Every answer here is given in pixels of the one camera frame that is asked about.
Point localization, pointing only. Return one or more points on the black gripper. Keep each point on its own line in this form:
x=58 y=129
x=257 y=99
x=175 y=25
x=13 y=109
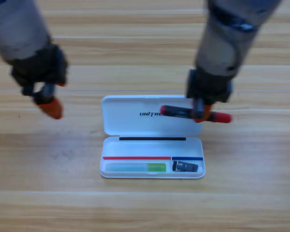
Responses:
x=43 y=67
x=207 y=89

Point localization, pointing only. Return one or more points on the red black marker pen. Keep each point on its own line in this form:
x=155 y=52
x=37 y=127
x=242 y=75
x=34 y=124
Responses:
x=176 y=111

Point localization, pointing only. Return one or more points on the green white highlighter pen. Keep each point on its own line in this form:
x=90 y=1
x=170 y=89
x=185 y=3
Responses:
x=135 y=167

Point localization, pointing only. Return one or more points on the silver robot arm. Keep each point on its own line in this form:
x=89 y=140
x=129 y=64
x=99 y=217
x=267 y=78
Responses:
x=220 y=48
x=14 y=31

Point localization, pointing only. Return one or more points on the white Unitree pencil case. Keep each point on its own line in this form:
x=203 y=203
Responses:
x=135 y=147

